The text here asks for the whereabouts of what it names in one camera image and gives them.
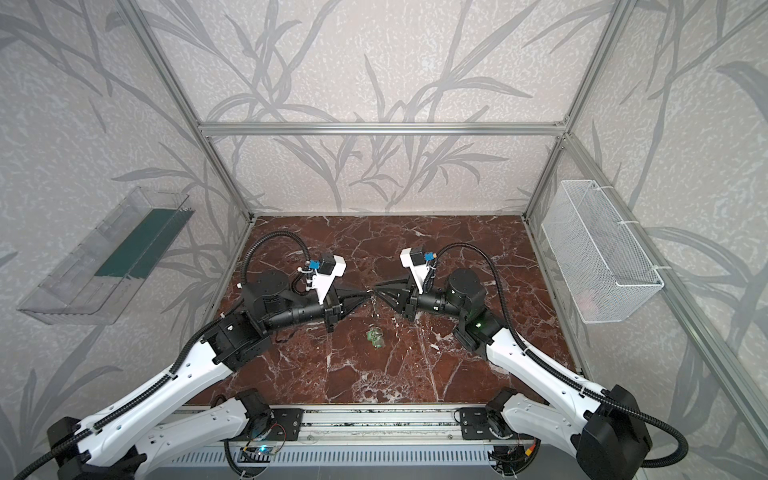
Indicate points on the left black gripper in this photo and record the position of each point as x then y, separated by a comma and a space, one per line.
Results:
330, 306

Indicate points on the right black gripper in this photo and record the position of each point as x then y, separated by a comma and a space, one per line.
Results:
411, 300

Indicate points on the green key tag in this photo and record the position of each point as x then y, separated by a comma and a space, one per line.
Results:
375, 336

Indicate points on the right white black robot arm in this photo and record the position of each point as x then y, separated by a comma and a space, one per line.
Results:
607, 443

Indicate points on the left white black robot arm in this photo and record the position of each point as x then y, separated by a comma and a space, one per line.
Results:
216, 351

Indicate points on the green circuit board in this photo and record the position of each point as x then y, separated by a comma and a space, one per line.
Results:
259, 454

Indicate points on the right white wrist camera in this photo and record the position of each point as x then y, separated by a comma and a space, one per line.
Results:
419, 262

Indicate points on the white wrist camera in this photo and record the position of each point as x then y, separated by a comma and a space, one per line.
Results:
327, 273
419, 262

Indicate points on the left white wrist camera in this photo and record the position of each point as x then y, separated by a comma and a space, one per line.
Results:
327, 273

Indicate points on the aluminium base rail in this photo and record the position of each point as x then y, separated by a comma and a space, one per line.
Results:
378, 423

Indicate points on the white wire mesh basket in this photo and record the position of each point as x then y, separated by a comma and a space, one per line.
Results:
607, 273

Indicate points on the clear plastic wall bin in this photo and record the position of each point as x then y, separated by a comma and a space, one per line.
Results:
95, 283

